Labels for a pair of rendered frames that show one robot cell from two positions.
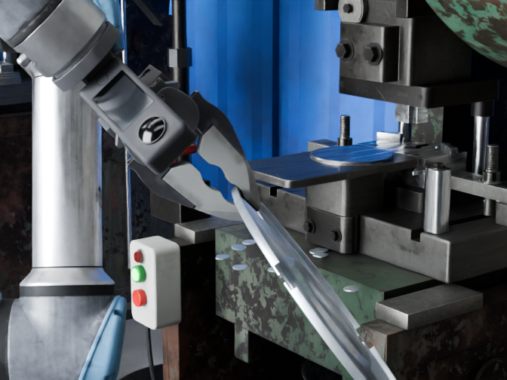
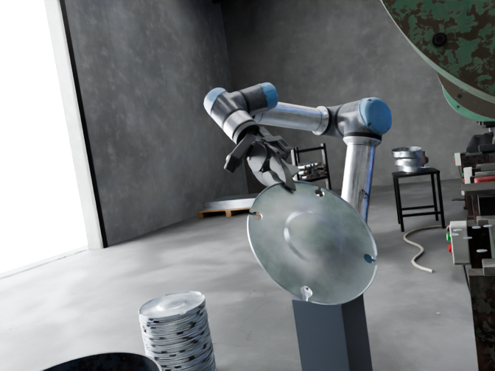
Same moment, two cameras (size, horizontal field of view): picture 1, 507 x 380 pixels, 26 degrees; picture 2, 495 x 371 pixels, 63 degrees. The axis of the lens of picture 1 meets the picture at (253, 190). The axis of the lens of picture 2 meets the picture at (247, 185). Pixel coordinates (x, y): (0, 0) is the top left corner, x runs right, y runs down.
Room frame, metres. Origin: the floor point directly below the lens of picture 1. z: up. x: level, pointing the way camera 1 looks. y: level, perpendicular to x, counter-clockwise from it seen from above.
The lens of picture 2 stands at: (0.50, -0.77, 0.96)
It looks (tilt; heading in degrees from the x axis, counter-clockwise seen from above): 4 degrees down; 66
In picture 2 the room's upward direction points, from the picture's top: 8 degrees counter-clockwise
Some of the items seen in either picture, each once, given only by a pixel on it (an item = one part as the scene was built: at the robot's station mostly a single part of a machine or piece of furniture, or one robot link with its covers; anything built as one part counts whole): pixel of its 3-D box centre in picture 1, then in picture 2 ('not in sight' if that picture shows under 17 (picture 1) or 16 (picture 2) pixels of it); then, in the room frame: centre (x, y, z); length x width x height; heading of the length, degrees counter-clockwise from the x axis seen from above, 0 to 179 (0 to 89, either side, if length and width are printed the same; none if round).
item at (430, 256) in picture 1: (410, 212); not in sight; (1.67, -0.25, 0.67); 0.45 x 0.30 x 0.06; 37
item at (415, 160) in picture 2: not in sight; (415, 185); (3.65, 2.17, 0.40); 0.45 x 0.40 x 0.79; 49
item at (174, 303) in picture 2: not in sight; (171, 304); (0.86, 0.98, 0.35); 0.29 x 0.29 x 0.01
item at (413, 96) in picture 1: (416, 93); not in sight; (1.68, -0.25, 0.86); 0.20 x 0.16 x 0.05; 37
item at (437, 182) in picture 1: (437, 197); not in sight; (1.46, -0.25, 0.75); 0.03 x 0.03 x 0.10; 37
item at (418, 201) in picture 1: (413, 183); not in sight; (1.68, -0.25, 0.72); 0.20 x 0.16 x 0.03; 37
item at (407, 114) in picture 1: (410, 108); not in sight; (1.67, -0.24, 0.84); 0.05 x 0.03 x 0.04; 37
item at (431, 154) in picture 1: (410, 161); not in sight; (1.67, -0.24, 0.76); 0.15 x 0.09 x 0.05; 37
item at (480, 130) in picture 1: (480, 134); not in sight; (1.65, -0.35, 0.80); 0.02 x 0.02 x 0.14
